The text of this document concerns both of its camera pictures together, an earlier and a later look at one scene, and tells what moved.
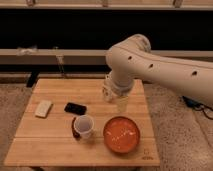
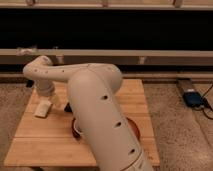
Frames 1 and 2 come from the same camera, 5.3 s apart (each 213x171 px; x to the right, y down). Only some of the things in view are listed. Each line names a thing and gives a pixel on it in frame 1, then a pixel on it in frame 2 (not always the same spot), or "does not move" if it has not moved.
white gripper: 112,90 to 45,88
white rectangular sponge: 43,108 does not move
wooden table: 66,122 does not move
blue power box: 192,103 does not move
